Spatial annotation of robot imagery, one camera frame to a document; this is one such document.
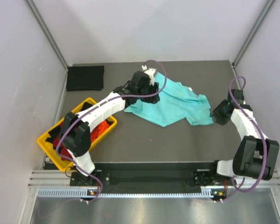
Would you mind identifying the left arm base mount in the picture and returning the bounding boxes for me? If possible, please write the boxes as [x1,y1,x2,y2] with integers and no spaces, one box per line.
[64,167,100,187]

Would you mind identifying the dark red t shirt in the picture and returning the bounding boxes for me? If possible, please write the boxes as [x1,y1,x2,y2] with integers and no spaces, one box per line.
[53,122,72,159]

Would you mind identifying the teal t shirt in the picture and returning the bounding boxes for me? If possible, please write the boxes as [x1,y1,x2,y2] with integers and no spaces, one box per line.
[124,73,213,127]

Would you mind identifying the aluminium frame rail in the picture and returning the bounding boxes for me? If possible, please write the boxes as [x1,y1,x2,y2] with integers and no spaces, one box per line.
[28,168,280,189]

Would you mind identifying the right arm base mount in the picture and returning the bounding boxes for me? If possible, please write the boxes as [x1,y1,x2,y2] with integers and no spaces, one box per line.
[193,169,231,186]

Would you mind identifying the yellow plastic bin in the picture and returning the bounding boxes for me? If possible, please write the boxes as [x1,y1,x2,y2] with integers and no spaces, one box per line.
[37,98,117,171]

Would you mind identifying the grey slotted cable duct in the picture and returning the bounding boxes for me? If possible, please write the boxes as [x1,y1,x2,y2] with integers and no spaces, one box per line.
[37,188,227,198]

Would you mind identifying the orange t shirt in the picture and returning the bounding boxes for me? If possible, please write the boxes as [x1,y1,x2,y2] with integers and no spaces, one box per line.
[91,120,113,142]

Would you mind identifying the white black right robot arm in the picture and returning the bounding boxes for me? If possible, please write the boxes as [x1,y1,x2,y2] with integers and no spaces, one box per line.
[208,89,280,185]

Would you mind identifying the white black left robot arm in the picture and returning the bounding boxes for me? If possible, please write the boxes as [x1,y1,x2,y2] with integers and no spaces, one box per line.
[60,66,160,185]

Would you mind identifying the folded black t shirt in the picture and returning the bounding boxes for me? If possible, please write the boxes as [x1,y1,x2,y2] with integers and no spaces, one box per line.
[66,65,105,91]

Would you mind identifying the black t shirt in bin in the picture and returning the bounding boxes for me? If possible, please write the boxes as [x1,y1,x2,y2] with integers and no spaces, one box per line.
[45,100,94,154]

